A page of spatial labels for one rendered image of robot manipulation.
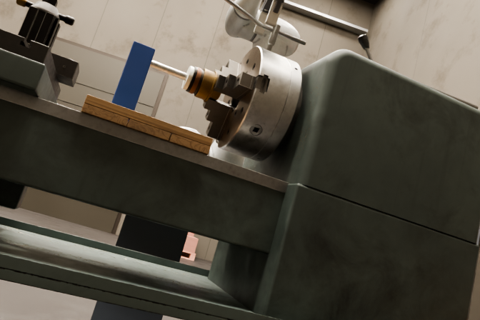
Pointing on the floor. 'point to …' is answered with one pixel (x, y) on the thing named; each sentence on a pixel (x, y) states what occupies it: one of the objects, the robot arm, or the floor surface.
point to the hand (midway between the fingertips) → (264, 26)
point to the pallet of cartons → (189, 247)
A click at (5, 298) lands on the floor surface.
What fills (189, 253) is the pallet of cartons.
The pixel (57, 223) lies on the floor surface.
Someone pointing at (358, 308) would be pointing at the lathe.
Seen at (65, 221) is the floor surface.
